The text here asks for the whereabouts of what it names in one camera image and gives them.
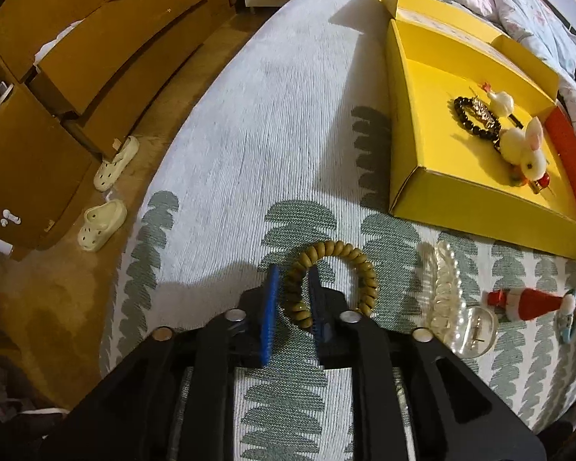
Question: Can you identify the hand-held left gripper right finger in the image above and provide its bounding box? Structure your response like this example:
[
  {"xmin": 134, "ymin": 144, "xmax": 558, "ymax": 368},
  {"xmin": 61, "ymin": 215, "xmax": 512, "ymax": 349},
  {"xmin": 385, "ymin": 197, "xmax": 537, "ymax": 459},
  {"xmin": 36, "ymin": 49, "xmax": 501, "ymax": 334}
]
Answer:
[{"xmin": 308, "ymin": 266, "xmax": 549, "ymax": 461}]

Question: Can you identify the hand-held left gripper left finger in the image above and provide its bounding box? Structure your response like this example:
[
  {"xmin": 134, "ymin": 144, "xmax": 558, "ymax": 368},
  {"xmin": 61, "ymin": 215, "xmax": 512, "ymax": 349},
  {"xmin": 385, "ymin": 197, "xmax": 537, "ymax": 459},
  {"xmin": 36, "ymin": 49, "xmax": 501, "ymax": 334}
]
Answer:
[{"xmin": 41, "ymin": 264, "xmax": 280, "ymax": 461}]

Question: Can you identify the olive bead bracelet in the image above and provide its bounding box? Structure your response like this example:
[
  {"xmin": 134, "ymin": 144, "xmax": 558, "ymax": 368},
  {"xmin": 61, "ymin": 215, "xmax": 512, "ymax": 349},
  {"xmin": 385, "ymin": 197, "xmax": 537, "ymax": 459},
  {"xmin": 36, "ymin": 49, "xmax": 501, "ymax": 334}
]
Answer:
[{"xmin": 282, "ymin": 240, "xmax": 379, "ymax": 332}]

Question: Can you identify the clear pearl hair claw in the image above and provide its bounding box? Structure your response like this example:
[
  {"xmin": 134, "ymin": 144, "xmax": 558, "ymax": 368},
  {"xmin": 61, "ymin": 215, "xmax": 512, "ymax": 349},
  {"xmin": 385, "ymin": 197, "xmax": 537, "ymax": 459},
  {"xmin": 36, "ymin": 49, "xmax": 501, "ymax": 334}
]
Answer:
[{"xmin": 427, "ymin": 242, "xmax": 501, "ymax": 359}]

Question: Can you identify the yellow cardboard box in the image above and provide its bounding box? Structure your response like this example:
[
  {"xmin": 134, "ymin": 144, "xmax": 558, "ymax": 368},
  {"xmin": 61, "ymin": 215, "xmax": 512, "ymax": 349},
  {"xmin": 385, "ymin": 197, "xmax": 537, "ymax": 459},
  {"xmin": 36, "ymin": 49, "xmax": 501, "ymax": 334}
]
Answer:
[{"xmin": 378, "ymin": 0, "xmax": 576, "ymax": 261}]

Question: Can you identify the red santa hat hair clip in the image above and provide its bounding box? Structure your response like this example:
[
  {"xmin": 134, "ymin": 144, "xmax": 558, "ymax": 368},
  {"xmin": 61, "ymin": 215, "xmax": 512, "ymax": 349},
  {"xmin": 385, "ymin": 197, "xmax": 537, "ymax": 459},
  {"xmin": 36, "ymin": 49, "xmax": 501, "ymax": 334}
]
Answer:
[{"xmin": 490, "ymin": 288, "xmax": 576, "ymax": 322}]

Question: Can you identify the black bead bracelet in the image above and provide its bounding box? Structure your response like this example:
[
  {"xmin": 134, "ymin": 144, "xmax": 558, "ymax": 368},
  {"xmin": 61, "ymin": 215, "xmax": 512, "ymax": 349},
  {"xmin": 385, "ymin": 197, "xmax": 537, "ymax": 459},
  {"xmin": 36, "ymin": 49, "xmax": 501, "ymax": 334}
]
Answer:
[{"xmin": 454, "ymin": 96, "xmax": 502, "ymax": 142}]

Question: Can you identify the light blue bangle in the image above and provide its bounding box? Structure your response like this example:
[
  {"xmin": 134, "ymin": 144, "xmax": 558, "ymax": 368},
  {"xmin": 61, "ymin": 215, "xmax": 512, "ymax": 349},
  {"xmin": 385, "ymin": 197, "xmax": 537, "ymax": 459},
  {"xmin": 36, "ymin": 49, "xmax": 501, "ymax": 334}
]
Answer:
[{"xmin": 557, "ymin": 314, "xmax": 576, "ymax": 345}]

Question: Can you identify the white rabbit plush hair clip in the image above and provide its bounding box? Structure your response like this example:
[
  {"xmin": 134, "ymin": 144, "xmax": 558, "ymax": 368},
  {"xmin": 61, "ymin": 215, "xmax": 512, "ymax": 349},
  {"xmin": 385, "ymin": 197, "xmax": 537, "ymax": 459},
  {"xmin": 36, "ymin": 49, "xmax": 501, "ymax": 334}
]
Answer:
[{"xmin": 498, "ymin": 118, "xmax": 547, "ymax": 186}]

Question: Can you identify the red berries hairpin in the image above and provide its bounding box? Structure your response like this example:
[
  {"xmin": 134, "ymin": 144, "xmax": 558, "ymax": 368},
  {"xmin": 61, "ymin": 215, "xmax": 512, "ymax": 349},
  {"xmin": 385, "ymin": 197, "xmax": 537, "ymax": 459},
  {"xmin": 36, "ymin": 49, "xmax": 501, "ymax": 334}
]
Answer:
[{"xmin": 530, "ymin": 173, "xmax": 556, "ymax": 197}]

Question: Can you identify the white duck hair clip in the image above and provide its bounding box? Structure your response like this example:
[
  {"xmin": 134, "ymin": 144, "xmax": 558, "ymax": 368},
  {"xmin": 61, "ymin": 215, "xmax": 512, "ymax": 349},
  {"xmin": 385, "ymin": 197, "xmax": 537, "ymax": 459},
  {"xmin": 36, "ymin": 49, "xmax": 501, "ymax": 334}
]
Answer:
[{"xmin": 488, "ymin": 90, "xmax": 526, "ymax": 128}]

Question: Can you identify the cream clog slipper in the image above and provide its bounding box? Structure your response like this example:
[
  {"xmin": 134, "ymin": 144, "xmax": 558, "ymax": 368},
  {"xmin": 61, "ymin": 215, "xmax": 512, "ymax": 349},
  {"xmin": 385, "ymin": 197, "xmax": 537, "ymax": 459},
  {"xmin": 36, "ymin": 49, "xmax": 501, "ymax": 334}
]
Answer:
[
  {"xmin": 78, "ymin": 199, "xmax": 127, "ymax": 253},
  {"xmin": 93, "ymin": 135, "xmax": 140, "ymax": 192}
]

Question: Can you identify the wooden wardrobe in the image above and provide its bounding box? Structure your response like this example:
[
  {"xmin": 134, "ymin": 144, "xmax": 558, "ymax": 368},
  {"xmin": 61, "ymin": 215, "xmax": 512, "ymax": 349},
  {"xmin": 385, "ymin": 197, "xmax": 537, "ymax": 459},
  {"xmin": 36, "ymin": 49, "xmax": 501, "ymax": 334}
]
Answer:
[{"xmin": 0, "ymin": 0, "xmax": 236, "ymax": 262}]

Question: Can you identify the white cloth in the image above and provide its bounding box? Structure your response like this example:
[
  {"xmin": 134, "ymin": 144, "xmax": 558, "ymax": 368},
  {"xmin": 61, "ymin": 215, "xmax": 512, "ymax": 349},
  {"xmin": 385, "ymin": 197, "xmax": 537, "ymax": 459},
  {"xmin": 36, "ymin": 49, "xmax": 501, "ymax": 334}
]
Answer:
[{"xmin": 33, "ymin": 22, "xmax": 84, "ymax": 65}]

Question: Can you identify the light blue printed quilt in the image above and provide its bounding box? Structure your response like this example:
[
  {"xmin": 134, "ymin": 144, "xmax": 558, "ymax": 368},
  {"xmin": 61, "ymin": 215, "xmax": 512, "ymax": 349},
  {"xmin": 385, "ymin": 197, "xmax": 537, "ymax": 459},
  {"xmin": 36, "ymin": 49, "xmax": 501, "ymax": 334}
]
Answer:
[{"xmin": 480, "ymin": 0, "xmax": 576, "ymax": 164}]

